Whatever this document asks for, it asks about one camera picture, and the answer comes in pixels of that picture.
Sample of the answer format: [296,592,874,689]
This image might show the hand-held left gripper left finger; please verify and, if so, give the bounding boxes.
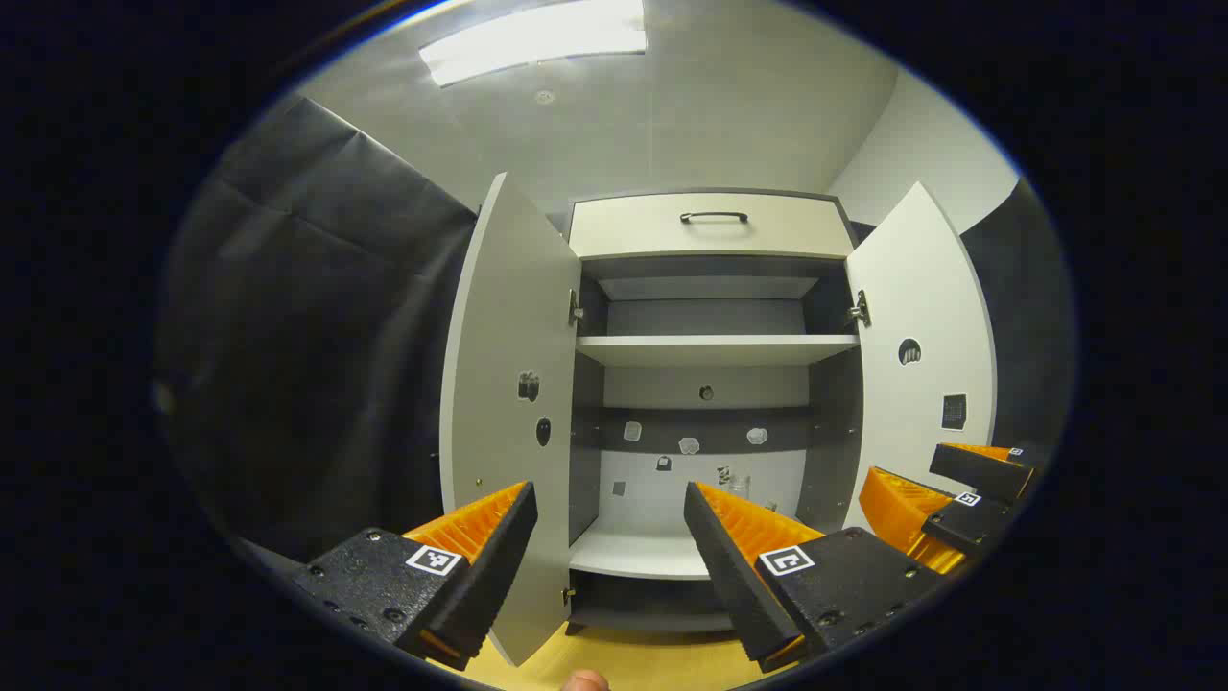
[293,480,540,673]

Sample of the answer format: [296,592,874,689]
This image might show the ceiling light panel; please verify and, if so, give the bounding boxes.
[419,0,649,89]

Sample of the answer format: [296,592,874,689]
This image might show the grey and white cabinet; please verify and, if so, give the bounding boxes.
[566,187,864,636]

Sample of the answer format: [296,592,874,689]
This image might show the black backdrop cloth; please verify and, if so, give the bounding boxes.
[153,96,479,565]
[959,178,1074,452]

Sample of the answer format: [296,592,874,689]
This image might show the white cabinet shelf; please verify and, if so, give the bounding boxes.
[576,334,861,368]

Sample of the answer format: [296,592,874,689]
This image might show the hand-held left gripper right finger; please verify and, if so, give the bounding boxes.
[683,480,951,675]

